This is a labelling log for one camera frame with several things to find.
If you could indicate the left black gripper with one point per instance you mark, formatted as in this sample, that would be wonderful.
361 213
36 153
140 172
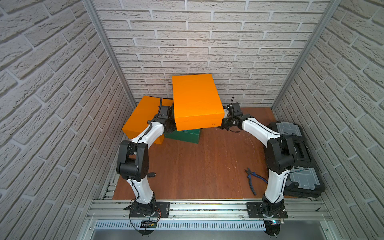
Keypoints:
167 114

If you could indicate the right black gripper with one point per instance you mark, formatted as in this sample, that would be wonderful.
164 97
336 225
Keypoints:
227 128

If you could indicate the orange shoebox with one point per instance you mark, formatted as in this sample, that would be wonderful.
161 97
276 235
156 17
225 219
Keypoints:
197 103
137 123

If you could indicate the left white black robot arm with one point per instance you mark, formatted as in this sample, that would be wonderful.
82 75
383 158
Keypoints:
133 159

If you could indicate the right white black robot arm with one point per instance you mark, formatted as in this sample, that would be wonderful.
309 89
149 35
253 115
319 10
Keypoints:
280 154

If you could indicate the green shoebox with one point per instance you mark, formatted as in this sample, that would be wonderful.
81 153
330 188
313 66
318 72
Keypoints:
190 136

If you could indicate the black grey toolbox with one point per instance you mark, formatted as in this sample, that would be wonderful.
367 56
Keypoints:
305 180

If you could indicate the left corner aluminium profile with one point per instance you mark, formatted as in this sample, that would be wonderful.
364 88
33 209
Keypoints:
94 16

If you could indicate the corner aluminium profile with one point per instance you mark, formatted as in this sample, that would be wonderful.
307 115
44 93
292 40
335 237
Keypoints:
94 16
314 37

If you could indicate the right corner aluminium profile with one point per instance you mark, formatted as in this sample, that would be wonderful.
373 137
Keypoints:
314 37

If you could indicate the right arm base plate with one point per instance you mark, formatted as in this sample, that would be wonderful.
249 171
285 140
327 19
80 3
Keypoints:
266 210

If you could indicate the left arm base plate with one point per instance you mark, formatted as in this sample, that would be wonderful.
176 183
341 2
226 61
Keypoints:
151 210

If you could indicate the aluminium front rail frame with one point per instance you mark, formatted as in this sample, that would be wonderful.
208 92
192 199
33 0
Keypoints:
204 215

